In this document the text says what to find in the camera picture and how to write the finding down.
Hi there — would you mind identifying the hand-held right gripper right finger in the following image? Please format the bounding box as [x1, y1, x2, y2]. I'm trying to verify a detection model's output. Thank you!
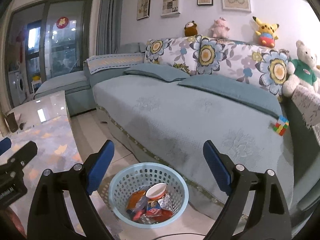
[202, 139, 292, 240]

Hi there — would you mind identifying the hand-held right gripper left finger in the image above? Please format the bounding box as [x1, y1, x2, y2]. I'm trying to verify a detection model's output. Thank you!
[27, 139, 115, 240]

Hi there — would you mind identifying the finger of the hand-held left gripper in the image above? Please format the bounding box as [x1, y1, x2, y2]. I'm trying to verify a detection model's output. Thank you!
[0, 141, 38, 171]
[0, 138, 12, 155]

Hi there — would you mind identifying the light blue plastic basket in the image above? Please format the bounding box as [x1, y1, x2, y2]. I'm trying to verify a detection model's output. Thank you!
[108, 162, 189, 228]

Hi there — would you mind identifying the orange panda snack packet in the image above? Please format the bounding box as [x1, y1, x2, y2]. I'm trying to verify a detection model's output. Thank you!
[126, 190, 147, 210]

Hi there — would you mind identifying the orange paper cup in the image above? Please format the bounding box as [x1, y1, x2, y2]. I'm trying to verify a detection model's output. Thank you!
[145, 182, 167, 201]

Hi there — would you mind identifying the white patterned wrapper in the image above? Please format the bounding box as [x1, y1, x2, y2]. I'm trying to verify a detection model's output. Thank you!
[159, 194, 175, 210]

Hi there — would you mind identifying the blue snack packet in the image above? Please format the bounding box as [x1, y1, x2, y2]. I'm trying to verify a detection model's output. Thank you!
[145, 201, 163, 218]

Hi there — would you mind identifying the brown cup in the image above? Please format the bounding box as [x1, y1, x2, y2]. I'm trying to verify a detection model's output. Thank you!
[5, 112, 22, 133]

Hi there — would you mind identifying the printed tablecloth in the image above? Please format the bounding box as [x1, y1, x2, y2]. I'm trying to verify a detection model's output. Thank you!
[0, 115, 84, 230]

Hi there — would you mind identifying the white washing machine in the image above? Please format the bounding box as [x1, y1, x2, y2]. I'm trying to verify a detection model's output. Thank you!
[9, 71, 27, 105]

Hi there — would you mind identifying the teal sofa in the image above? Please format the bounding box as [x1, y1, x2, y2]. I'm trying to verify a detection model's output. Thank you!
[34, 36, 320, 220]

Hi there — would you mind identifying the small white stool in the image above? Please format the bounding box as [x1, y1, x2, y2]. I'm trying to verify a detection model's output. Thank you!
[31, 79, 42, 94]

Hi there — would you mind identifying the colourful cube toy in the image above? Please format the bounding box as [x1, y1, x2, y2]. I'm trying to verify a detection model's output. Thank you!
[271, 116, 290, 137]

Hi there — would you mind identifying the teal flat cushion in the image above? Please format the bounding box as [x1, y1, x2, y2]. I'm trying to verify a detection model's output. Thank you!
[124, 63, 190, 82]
[177, 74, 283, 117]

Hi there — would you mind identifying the red hanging ornament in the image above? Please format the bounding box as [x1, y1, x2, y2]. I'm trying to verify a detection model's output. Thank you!
[16, 30, 25, 63]

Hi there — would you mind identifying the striped sofa blanket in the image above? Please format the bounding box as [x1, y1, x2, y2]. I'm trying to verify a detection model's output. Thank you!
[86, 52, 146, 75]

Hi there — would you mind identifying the glass sliding door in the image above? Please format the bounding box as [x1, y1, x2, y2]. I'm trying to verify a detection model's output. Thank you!
[5, 0, 94, 108]

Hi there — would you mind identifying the floral sofa cushion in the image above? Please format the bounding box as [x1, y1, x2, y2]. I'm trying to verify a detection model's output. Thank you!
[144, 38, 194, 74]
[187, 35, 292, 97]

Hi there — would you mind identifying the white lace sofa cover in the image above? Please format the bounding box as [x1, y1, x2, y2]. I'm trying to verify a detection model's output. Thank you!
[291, 84, 320, 130]

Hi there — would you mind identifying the white teddy bear green shirt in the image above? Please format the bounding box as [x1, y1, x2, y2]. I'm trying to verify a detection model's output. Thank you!
[282, 40, 320, 98]

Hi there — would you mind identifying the red round window sticker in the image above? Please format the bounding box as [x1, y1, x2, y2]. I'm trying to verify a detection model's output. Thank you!
[56, 16, 70, 29]

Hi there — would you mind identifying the pink plush toy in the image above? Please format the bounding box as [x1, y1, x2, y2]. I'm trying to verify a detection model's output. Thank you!
[210, 17, 230, 39]

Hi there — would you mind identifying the brown monkey plush toy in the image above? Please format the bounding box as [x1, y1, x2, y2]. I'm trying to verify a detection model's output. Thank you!
[184, 21, 198, 37]

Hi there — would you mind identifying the yellow plush toy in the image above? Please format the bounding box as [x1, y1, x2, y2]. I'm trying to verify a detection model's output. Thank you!
[252, 16, 280, 47]

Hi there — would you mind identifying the grey curtain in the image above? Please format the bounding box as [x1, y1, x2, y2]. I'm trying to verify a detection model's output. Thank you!
[97, 0, 125, 54]

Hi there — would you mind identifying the botanical framed picture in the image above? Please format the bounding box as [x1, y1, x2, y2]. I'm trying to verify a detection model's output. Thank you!
[137, 0, 152, 20]

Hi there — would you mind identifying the collage framed picture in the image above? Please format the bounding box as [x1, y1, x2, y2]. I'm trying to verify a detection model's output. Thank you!
[161, 0, 180, 18]

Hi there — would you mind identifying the butterfly framed picture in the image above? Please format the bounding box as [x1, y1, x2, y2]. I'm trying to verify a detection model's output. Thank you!
[221, 0, 252, 13]

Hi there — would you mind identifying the black cable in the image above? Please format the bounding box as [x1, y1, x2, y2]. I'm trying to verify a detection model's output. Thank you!
[147, 234, 208, 240]

